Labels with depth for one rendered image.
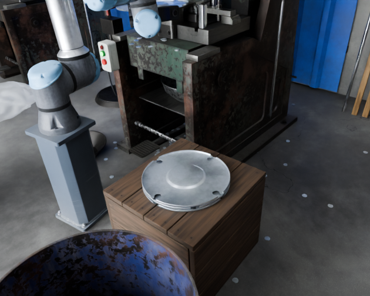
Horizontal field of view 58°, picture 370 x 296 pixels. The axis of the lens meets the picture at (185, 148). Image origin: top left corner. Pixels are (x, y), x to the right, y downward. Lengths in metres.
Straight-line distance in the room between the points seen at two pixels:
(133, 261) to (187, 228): 0.19
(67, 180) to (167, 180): 0.45
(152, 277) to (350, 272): 0.78
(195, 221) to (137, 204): 0.19
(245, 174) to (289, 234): 0.41
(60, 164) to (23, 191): 0.55
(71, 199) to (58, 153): 0.23
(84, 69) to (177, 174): 0.52
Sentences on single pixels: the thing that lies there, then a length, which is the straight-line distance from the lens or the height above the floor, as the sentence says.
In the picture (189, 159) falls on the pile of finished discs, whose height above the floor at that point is 0.37.
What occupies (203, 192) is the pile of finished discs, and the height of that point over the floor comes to 0.37.
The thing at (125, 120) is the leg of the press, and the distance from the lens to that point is 1.80.
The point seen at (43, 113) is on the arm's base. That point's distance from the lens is 1.27.
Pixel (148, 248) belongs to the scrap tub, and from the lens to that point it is 0.80.
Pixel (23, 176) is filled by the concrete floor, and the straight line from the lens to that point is 1.94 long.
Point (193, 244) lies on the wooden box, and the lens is 0.92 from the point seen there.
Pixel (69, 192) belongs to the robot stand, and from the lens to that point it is 1.40.
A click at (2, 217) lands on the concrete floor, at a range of 1.74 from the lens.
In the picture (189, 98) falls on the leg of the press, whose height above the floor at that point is 0.47.
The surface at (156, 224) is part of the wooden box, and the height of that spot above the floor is 0.35.
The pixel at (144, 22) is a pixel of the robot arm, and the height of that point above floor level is 0.84.
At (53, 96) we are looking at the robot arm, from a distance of 1.23.
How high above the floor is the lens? 1.05
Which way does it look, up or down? 34 degrees down
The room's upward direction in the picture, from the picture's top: 3 degrees counter-clockwise
